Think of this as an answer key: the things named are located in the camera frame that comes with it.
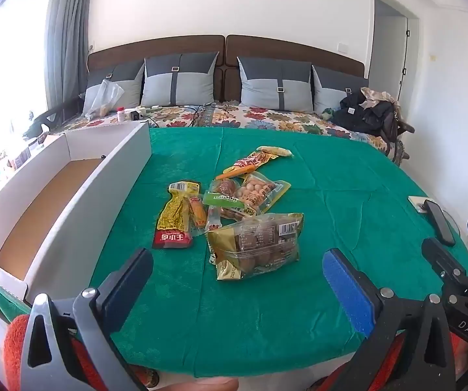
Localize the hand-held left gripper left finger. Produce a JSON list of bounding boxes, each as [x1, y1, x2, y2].
[[20, 248, 155, 391]]

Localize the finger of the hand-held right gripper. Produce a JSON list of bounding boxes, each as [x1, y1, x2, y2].
[[421, 237, 467, 283]]

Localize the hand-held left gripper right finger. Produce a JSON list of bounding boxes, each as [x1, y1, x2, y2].
[[323, 248, 468, 391]]

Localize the yellow chicken feet packet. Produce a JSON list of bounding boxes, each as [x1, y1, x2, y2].
[[152, 182, 201, 250]]

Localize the white cardboard box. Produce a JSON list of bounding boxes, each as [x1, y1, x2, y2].
[[0, 122, 153, 310]]

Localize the large gold snack packet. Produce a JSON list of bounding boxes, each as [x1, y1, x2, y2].
[[205, 212, 305, 282]]

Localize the corn sausage packet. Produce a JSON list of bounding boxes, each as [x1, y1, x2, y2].
[[189, 195, 210, 237]]

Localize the clear long snack packet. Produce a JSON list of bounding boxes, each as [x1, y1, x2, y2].
[[206, 206, 223, 234]]

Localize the green label snack packet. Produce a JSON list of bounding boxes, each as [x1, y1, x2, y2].
[[203, 178, 257, 221]]

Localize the peanut packet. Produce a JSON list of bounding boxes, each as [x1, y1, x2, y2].
[[234, 173, 291, 215]]

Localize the pale yellow snack packet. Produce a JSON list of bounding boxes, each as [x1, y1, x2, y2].
[[257, 146, 294, 159]]

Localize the orange sausage stick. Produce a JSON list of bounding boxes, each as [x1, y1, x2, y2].
[[215, 166, 255, 180]]

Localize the yellow red snack packet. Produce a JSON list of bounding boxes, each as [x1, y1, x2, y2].
[[223, 150, 275, 176]]

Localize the black smartphone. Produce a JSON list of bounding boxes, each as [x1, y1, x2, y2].
[[423, 199, 457, 247]]

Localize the white smartphone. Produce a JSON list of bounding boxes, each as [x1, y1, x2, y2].
[[408, 195, 430, 214]]

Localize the brown handbag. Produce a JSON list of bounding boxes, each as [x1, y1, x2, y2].
[[385, 102, 416, 144]]

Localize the black clothes pile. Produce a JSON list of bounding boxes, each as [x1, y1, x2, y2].
[[329, 90, 400, 143]]

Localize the beige garment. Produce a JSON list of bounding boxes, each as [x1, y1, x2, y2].
[[360, 87, 398, 110]]

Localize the white door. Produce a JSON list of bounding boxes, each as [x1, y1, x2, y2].
[[397, 13, 421, 104]]

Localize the clear plastic bag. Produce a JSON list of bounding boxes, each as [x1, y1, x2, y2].
[[82, 79, 125, 121]]

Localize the grey two-tone pillow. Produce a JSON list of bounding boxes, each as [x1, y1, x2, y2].
[[82, 62, 145, 117], [237, 56, 314, 111], [141, 51, 220, 107], [312, 65, 371, 115]]

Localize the brown headboard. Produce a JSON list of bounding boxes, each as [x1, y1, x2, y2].
[[87, 35, 369, 102]]

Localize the grey curtain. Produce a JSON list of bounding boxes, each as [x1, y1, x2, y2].
[[44, 0, 94, 110]]

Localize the black cable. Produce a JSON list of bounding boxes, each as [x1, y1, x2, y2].
[[147, 104, 234, 128]]

